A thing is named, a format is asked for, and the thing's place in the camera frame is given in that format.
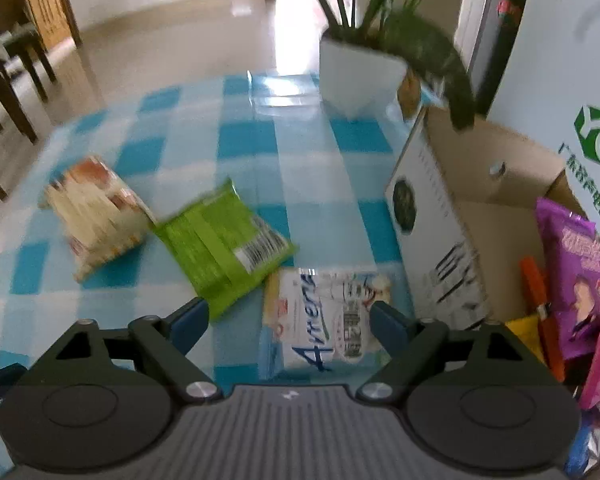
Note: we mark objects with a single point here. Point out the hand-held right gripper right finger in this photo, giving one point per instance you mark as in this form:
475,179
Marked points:
386,325

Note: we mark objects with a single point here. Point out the yellow snack packet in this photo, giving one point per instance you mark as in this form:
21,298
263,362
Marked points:
526,335

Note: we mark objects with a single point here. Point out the dark wooden chair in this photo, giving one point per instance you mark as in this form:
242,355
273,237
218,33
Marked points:
27,50
5,110

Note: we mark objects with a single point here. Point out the white plant pot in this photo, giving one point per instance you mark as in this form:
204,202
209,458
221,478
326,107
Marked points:
357,70

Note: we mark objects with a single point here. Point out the white and blue snack packet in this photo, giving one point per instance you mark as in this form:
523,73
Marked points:
305,320

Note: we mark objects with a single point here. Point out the cream snack packet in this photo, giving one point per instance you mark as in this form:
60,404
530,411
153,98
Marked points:
97,210

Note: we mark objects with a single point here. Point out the grey refrigerator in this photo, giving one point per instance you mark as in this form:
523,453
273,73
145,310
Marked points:
477,25

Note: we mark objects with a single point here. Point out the green snack packet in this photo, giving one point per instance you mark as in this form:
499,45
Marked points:
215,245

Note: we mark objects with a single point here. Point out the brown wooden door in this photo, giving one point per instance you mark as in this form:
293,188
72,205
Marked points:
45,0

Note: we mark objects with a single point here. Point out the orange snack packet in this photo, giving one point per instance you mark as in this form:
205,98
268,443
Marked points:
542,305

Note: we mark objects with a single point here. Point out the cardboard box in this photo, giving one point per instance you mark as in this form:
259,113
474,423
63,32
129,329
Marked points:
480,170

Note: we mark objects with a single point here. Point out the purple snack packet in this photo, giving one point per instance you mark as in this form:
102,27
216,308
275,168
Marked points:
577,270

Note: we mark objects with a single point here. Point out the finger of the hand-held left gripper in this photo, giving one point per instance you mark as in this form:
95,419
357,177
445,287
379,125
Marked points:
0,379

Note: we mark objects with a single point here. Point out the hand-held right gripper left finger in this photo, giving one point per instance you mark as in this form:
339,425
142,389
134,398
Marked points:
192,322

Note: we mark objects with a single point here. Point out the white freezer with green print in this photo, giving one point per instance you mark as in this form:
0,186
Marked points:
565,60

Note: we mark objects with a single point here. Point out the green leafy plant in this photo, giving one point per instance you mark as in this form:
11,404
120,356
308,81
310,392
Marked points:
420,45

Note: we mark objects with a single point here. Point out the blue and silver snack packet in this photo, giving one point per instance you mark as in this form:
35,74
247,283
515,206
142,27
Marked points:
592,447

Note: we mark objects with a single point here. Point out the blue checkered tablecloth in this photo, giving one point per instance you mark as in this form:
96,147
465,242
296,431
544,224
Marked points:
300,160

